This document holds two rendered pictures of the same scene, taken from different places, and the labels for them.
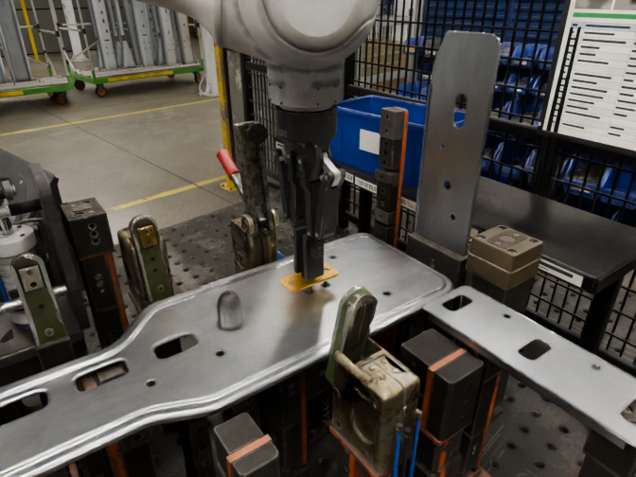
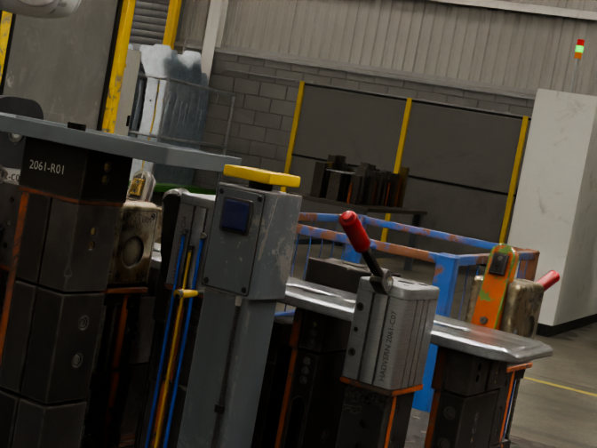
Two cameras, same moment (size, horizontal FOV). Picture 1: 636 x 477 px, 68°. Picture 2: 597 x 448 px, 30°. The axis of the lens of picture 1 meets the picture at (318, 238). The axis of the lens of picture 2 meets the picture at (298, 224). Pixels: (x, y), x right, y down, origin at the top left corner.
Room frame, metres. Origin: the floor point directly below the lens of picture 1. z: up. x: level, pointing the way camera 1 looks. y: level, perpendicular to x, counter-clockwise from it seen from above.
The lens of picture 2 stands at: (0.71, 2.08, 1.19)
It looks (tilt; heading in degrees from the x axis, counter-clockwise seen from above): 4 degrees down; 247
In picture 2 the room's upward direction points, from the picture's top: 10 degrees clockwise
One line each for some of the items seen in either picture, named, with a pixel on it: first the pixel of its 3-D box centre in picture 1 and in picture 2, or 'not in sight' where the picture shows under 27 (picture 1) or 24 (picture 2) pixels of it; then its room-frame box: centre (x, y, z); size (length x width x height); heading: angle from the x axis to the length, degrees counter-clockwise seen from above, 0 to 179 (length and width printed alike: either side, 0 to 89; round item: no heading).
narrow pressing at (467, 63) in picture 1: (450, 150); not in sight; (0.72, -0.21, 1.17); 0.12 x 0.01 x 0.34; 36
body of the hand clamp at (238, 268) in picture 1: (258, 307); not in sight; (0.71, 0.11, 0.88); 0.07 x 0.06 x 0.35; 36
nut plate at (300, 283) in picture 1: (309, 274); not in sight; (0.58, 0.01, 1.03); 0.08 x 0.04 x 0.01; 125
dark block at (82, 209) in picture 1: (112, 326); not in sight; (0.61, 0.33, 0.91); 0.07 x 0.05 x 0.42; 36
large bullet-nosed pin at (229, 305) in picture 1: (230, 311); not in sight; (0.50, 0.12, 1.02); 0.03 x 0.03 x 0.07
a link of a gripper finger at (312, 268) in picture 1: (313, 255); not in sight; (0.57, 0.01, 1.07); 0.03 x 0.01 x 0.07; 125
